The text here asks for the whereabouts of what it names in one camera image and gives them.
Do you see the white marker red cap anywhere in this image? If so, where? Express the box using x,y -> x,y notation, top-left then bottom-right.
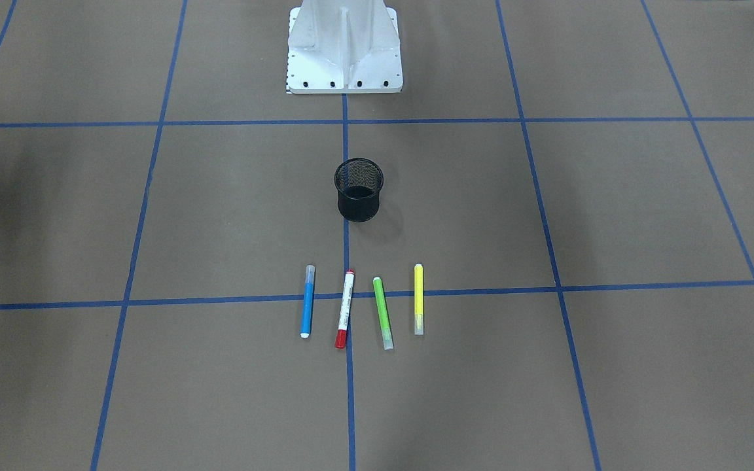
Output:
334,270 -> 355,349

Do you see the yellow highlighter pen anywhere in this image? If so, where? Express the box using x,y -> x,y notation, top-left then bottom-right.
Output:
413,263 -> 425,335

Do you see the white pedestal column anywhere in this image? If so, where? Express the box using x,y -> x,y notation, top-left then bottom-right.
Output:
285,1 -> 404,95

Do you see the green highlighter pen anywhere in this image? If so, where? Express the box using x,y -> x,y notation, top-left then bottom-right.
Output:
373,275 -> 394,351

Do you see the blue marker pen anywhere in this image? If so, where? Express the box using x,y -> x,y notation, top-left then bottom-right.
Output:
300,264 -> 316,340

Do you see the black mesh pen cup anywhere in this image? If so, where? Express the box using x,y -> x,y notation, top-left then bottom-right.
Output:
333,158 -> 385,223

